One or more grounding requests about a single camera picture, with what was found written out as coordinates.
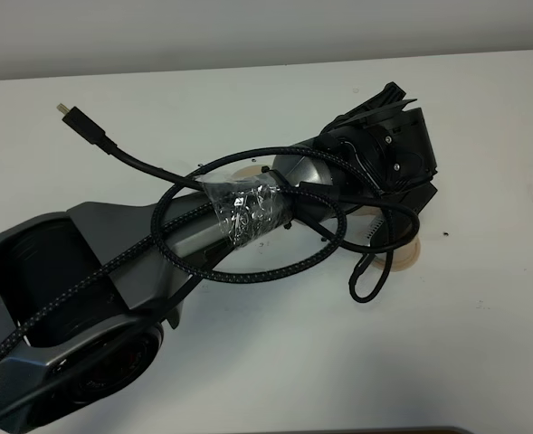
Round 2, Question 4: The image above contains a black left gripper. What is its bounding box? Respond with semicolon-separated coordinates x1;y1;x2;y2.
315;81;437;195

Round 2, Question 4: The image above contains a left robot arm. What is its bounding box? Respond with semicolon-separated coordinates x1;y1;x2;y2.
0;82;437;433

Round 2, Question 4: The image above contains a beige teapot saucer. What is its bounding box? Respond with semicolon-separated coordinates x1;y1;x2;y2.
229;165;271;182

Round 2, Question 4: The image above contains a near beige cup saucer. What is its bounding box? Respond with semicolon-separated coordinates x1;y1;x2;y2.
372;235;421;272

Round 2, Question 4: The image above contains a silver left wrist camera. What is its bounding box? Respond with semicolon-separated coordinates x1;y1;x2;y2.
360;205;424;254

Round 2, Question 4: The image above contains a black smooth cable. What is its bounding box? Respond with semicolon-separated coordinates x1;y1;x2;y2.
55;103;421;304

